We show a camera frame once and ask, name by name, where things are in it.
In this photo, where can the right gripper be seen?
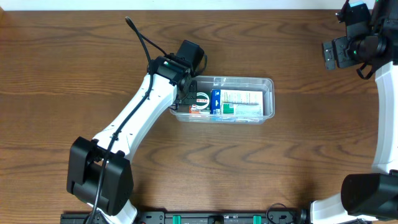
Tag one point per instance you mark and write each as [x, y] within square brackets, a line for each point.
[340, 51]

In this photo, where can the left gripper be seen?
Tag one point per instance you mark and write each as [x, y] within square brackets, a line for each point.
[193, 100]

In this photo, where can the green Zam-Buk box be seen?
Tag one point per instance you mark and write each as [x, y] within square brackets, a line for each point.
[203, 101]

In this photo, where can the red white medicine box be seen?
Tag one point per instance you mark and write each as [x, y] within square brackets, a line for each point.
[194, 110]

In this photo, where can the blue fever patch box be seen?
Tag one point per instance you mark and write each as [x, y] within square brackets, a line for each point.
[218, 97]

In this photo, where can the white green medicine box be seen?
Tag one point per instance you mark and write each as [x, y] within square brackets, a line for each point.
[241, 109]

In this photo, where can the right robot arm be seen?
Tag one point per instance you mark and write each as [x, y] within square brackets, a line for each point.
[370, 43]

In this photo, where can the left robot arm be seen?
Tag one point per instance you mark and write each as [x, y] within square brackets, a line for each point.
[99, 169]

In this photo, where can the clear plastic container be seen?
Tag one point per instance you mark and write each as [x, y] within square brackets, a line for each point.
[209, 83]

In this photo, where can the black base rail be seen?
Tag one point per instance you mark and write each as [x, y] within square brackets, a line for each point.
[280, 216]

